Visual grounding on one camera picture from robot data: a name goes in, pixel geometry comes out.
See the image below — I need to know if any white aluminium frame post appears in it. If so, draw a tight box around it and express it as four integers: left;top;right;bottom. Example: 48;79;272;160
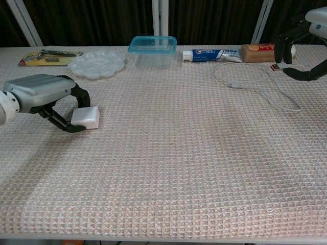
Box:
152;0;169;38
6;0;43;47
251;0;274;44

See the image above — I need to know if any white USB charger block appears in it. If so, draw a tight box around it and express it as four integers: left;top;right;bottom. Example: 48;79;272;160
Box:
71;106;100;129

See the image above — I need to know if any clear container with blue rim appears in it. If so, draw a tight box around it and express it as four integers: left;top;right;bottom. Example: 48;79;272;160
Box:
127;35;177;68

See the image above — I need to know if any black pleated curtain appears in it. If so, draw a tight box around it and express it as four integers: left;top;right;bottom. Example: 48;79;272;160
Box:
0;0;327;48

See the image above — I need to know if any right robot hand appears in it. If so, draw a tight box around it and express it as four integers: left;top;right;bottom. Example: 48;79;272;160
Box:
274;6;327;82

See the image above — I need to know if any brown bottle with red label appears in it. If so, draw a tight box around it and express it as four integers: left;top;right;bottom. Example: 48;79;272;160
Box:
240;43;297;63

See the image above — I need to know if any white charging cable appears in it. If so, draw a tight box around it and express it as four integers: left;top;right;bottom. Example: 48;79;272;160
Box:
212;61;306;112

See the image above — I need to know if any blue white toothpaste tube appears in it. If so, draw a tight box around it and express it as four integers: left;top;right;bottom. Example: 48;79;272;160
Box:
182;48;243;63

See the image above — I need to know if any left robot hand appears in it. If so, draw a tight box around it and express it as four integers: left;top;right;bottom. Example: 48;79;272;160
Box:
2;73;91;134

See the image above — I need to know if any beige waffle-weave table cloth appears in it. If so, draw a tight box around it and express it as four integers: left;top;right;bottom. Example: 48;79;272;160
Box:
0;45;327;234

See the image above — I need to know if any razor in yellow blister pack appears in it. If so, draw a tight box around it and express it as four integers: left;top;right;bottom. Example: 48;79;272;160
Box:
17;49;84;67

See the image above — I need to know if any white flower-shaped paint palette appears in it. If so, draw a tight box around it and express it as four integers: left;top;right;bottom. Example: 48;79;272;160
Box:
67;50;126;80

